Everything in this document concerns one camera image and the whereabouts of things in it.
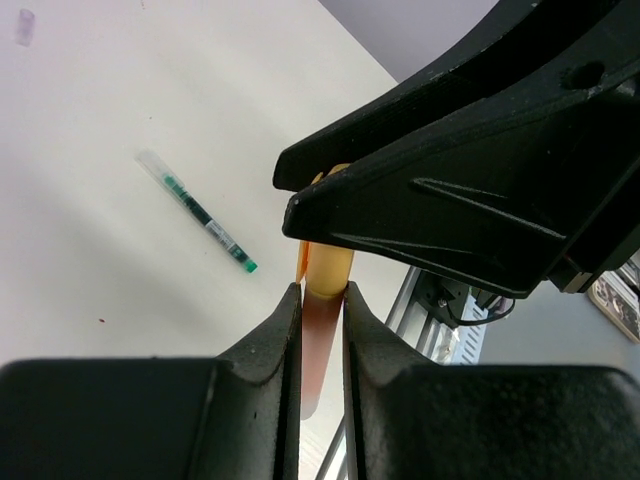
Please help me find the green gel pen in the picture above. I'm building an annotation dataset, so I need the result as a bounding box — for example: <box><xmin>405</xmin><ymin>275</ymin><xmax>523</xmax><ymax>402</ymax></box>
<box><xmin>135</xmin><ymin>150</ymin><xmax>258</xmax><ymax>273</ymax></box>

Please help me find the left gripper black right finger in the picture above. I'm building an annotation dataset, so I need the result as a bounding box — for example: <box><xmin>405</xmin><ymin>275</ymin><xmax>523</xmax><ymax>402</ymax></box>
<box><xmin>343</xmin><ymin>284</ymin><xmax>639</xmax><ymax>479</ymax></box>

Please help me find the aluminium mounting rail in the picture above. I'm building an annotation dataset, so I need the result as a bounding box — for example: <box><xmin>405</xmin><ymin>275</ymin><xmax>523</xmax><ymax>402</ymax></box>
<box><xmin>315</xmin><ymin>267</ymin><xmax>486</xmax><ymax>479</ymax></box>

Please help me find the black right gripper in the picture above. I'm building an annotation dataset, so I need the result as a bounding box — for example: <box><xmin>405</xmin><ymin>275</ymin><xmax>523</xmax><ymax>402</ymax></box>
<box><xmin>283</xmin><ymin>74</ymin><xmax>639</xmax><ymax>298</ymax></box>

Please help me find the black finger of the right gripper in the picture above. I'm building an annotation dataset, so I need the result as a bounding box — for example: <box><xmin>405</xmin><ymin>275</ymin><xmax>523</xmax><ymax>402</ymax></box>
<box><xmin>272</xmin><ymin>1</ymin><xmax>639</xmax><ymax>190</ymax></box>

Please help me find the orange highlighter pen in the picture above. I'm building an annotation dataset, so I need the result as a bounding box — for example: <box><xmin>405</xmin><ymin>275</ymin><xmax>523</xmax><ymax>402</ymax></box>
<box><xmin>300</xmin><ymin>284</ymin><xmax>344</xmax><ymax>420</ymax></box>

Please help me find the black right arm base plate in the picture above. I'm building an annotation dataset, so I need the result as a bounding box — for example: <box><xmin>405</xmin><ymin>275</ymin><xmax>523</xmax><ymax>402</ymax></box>
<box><xmin>416</xmin><ymin>270</ymin><xmax>516</xmax><ymax>329</ymax></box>

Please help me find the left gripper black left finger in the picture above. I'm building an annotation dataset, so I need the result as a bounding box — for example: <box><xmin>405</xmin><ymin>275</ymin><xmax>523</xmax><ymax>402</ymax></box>
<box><xmin>1</xmin><ymin>284</ymin><xmax>301</xmax><ymax>479</ymax></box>

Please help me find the orange highlighter cap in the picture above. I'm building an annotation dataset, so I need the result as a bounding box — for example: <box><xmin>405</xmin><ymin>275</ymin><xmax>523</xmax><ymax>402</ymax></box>
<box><xmin>293</xmin><ymin>162</ymin><xmax>357</xmax><ymax>301</ymax></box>

